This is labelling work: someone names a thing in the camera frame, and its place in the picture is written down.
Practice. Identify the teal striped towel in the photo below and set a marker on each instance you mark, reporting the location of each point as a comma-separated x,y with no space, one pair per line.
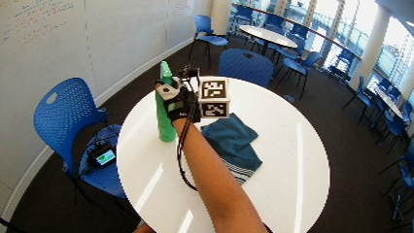
235,145

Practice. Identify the blue perforated chair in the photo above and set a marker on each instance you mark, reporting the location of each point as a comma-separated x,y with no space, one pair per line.
64,113
244,13
299,31
209,35
275,21
297,66
244,66

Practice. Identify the white marker cube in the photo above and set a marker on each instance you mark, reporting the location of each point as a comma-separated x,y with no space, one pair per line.
213,97

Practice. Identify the white round table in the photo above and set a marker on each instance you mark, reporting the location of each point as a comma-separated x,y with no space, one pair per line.
267,34

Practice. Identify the green plastic bottle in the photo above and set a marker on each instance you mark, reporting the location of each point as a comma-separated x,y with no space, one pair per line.
165,129

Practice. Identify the white long table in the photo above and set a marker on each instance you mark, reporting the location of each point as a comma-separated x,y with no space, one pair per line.
390,100

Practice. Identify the black device with screen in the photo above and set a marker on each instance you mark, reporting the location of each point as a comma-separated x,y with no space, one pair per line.
103,157

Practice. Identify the row of blue chairs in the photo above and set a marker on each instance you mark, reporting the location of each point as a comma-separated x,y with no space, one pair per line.
394,126

